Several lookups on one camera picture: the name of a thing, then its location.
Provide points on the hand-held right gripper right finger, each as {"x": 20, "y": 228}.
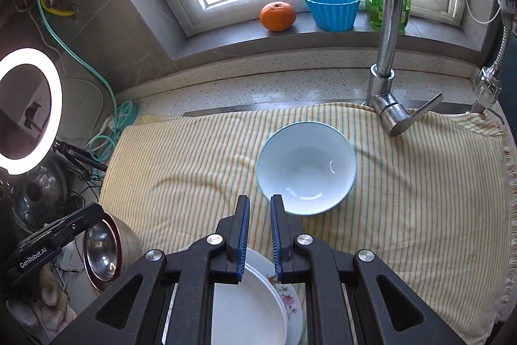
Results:
{"x": 275, "y": 240}

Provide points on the blue fluted cup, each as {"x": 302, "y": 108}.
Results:
{"x": 333, "y": 11}

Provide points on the flexible metal faucet sprayer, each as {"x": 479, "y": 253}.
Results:
{"x": 486, "y": 82}

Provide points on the red steel bowl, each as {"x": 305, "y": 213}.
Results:
{"x": 101, "y": 252}

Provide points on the deep plate rose print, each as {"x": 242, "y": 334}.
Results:
{"x": 282, "y": 294}

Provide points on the white power strip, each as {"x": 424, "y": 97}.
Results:
{"x": 107, "y": 126}

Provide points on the black tripod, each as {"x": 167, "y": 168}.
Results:
{"x": 80, "y": 157}

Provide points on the chrome faucet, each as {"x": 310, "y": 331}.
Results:
{"x": 387, "y": 25}

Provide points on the yellow striped cloth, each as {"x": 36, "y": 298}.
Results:
{"x": 404, "y": 187}

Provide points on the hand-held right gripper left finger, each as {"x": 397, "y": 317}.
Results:
{"x": 244, "y": 240}

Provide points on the stainless steel bowl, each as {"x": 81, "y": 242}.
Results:
{"x": 131, "y": 244}

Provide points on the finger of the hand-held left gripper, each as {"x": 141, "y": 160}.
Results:
{"x": 83, "y": 217}

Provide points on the light blue bowl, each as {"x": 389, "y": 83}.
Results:
{"x": 307, "y": 167}

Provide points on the steel pot lid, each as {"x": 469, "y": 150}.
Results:
{"x": 44, "y": 183}

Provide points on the tangerine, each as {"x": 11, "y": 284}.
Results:
{"x": 278, "y": 17}

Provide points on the white plate grey leaf print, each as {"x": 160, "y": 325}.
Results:
{"x": 250, "y": 312}

